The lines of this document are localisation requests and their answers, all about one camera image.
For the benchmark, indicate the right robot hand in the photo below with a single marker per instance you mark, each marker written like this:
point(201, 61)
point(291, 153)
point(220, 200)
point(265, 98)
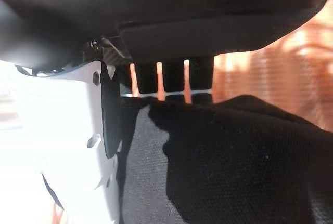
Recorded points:
point(156, 8)

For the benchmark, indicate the black cloth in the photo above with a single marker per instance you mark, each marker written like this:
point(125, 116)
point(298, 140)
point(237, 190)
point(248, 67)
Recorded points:
point(234, 161)

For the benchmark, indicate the large flat wicker basket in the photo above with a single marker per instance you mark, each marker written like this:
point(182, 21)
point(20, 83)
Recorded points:
point(286, 78)

